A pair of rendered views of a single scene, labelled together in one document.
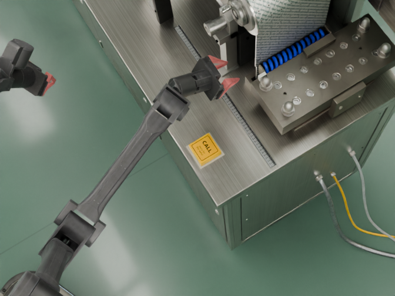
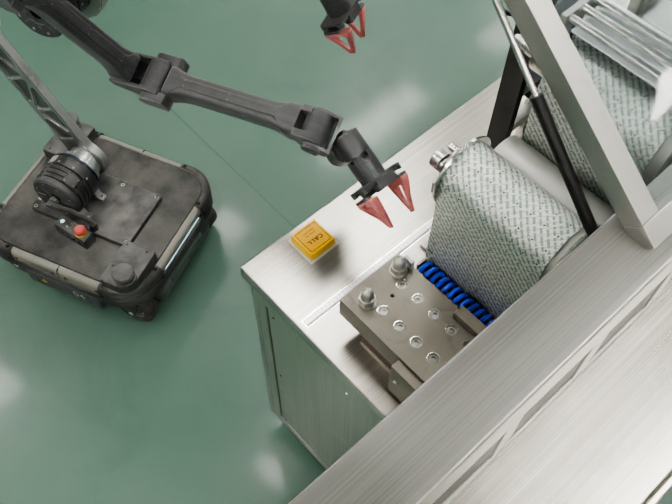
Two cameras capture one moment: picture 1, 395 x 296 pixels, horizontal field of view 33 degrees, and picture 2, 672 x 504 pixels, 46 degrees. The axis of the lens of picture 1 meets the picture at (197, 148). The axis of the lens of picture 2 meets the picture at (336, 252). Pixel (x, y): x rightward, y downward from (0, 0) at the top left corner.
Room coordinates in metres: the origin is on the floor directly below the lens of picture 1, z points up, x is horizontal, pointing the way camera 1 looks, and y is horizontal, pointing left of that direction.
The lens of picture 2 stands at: (0.32, -0.92, 2.39)
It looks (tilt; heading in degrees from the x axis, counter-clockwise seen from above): 58 degrees down; 68
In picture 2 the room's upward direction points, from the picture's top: 1 degrees clockwise
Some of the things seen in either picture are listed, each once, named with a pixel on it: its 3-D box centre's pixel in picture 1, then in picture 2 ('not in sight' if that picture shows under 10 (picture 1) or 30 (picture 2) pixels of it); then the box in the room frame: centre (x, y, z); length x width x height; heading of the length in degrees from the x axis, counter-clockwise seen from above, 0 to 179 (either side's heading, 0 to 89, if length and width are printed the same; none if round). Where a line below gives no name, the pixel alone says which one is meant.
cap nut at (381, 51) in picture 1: (385, 49); not in sight; (0.76, -0.56, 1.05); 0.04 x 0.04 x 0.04
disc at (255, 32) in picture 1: (242, 9); (461, 170); (0.86, -0.18, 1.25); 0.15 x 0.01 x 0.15; 21
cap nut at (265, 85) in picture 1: (265, 82); (399, 264); (0.74, -0.22, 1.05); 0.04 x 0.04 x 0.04
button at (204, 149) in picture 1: (204, 149); (313, 239); (0.63, -0.02, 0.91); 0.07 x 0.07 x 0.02; 21
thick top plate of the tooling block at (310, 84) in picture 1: (325, 73); (440, 350); (0.75, -0.40, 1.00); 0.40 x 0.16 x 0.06; 111
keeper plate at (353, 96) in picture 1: (347, 100); (410, 393); (0.67, -0.44, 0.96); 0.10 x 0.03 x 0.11; 111
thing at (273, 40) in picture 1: (291, 30); (476, 270); (0.85, -0.32, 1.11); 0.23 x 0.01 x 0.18; 111
